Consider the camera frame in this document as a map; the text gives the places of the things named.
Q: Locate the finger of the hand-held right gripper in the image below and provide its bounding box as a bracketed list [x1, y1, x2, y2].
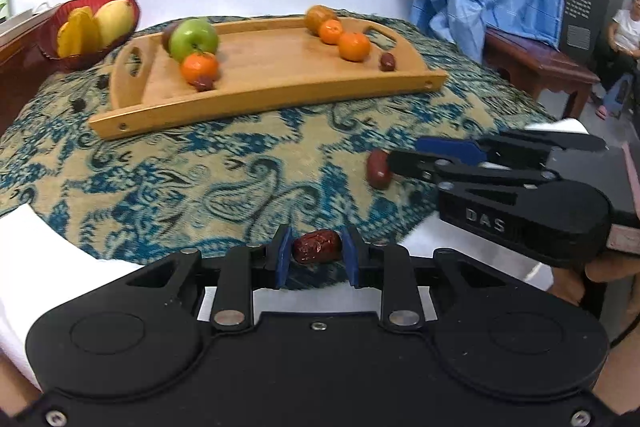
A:
[387, 150, 566, 190]
[417, 131, 607, 168]

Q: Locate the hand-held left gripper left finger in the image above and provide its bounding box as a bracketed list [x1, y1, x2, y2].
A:
[125, 224, 292, 334]

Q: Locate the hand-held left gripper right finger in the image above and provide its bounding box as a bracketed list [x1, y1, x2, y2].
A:
[342, 224, 506, 334]

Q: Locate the large tangerine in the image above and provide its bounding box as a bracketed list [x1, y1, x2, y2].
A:
[338, 32, 372, 62]

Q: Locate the small tangerine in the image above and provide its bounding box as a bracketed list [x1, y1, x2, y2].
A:
[318, 19, 345, 46]

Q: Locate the wooden tray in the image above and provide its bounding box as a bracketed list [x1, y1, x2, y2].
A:
[89, 14, 448, 140]

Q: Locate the tangerine with stem mark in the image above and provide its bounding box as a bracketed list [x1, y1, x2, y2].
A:
[180, 51, 220, 85]

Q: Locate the green apple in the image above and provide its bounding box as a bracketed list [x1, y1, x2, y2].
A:
[169, 18, 220, 62]

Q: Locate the person's right hand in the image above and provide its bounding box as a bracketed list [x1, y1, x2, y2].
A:
[550, 249, 640, 308]

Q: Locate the dark wooden stool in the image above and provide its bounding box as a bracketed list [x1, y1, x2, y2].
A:
[482, 27, 601, 118]

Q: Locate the teal patterned tablecloth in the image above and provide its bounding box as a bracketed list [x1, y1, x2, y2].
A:
[0, 9, 556, 293]

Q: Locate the blue plastic stool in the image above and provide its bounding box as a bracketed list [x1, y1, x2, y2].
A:
[602, 74, 633, 118]

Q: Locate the brownish orange fruit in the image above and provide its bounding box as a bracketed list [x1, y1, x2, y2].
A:
[305, 5, 338, 35]

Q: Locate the red fruit bowl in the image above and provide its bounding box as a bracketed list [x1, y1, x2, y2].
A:
[39, 0, 141, 70]

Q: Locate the yellow mango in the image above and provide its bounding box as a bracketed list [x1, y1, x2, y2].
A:
[94, 0, 136, 46]

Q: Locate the dark wooden furniture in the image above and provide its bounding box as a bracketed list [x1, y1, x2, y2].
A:
[0, 12, 61, 132]

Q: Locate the white tray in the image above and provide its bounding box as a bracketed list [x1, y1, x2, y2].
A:
[0, 4, 61, 38]

